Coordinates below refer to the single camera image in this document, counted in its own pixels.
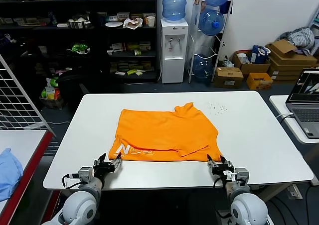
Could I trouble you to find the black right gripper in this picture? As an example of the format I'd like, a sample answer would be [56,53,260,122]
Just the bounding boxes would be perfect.
[206,154,236,183]

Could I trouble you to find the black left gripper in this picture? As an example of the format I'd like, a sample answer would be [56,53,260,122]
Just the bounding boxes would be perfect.
[93,152,123,180]

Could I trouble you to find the orange t-shirt with white print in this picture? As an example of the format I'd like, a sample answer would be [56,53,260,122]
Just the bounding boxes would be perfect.
[109,102,223,162]

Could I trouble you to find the grey pile of clothes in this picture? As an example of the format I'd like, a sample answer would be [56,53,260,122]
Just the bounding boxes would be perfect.
[278,27,316,55]

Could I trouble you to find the white work table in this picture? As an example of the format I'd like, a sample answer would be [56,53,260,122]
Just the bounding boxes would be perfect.
[42,90,314,203]

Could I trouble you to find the scattered dark crumbs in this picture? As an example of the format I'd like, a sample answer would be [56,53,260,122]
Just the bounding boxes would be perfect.
[205,102,228,115]

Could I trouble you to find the grey floor power strip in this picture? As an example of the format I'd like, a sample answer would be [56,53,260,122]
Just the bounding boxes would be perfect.
[286,184,304,200]

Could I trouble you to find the dark storage basket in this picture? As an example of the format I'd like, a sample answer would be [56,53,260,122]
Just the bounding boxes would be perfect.
[39,97,67,111]

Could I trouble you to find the small white side table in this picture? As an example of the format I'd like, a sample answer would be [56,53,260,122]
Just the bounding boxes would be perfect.
[269,95,319,186]

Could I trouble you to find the black office chair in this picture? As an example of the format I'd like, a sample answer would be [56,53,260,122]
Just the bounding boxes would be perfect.
[56,69,103,113]

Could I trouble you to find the white table with red edge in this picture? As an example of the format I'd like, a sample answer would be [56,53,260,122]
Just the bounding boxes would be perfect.
[0,129,56,225]

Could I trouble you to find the closed brown cardboard box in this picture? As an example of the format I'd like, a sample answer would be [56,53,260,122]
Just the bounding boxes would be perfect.
[213,67,244,89]

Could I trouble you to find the colourful snack bags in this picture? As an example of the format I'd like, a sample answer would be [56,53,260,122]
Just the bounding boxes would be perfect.
[41,77,62,101]

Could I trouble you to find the orange cardboard box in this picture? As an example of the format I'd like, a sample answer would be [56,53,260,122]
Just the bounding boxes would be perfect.
[246,72,274,91]

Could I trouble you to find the grey open laptop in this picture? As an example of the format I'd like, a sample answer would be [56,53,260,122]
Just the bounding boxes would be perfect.
[286,68,319,139]

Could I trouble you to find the light blue cloth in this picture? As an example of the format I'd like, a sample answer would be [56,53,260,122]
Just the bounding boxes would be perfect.
[0,148,24,202]

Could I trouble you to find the open brown box with items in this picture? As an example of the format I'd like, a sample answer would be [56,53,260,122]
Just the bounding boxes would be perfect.
[232,50,271,76]

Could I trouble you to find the white water dispenser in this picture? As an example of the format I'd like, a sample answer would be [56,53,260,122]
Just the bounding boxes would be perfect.
[160,17,189,84]

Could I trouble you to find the flat brown cardboard box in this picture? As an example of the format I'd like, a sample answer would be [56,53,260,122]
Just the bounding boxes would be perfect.
[268,60,317,77]
[270,73,304,82]

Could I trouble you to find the blue shopping bag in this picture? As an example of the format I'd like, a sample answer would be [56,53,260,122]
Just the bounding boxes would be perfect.
[250,45,272,64]

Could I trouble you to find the green toy on white dish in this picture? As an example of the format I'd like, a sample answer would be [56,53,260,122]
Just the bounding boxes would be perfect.
[66,43,90,54]

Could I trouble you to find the white metal jug rack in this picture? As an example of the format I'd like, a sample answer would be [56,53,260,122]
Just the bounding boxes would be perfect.
[187,0,235,84]

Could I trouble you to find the large open brown cardboard box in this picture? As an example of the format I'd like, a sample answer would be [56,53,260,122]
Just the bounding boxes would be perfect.
[265,39,319,67]

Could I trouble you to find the white plastic bag with food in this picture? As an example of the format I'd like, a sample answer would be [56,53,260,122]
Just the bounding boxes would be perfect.
[123,17,144,30]

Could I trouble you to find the metal cooking pot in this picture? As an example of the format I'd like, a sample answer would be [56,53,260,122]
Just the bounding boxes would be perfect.
[67,19,92,29]

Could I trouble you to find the small blue bottle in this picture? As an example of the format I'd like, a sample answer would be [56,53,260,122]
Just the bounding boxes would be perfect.
[49,10,58,26]

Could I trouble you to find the black shelving unit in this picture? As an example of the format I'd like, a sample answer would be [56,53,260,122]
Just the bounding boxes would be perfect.
[0,0,158,84]

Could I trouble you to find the white metal shelving rack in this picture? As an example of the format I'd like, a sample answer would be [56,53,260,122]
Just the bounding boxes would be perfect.
[309,9,319,34]

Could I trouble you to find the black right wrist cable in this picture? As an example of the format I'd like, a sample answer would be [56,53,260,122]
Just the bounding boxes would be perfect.
[212,175,225,189]

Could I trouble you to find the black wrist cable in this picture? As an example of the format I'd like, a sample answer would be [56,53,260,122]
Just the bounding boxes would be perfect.
[62,174,87,190]
[212,175,225,189]

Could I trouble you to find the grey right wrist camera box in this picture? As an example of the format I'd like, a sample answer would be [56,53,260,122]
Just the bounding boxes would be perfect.
[223,167,250,186]

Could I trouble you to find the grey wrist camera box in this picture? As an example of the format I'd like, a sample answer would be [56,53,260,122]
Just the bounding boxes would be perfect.
[62,166,95,186]
[223,167,250,186]

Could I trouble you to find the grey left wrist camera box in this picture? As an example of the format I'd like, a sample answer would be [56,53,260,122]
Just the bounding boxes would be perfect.
[62,166,95,186]

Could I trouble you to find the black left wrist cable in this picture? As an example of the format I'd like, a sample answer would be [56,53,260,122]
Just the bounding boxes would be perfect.
[62,174,87,190]

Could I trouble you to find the grey wire mesh panel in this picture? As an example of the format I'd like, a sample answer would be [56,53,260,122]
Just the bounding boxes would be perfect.
[44,141,60,158]

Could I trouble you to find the white laptop cable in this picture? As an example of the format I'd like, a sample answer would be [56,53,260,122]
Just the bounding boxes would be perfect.
[276,112,295,123]

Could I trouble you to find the white wire grid panel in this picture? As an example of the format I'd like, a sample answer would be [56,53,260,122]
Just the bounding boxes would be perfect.
[0,54,55,136]

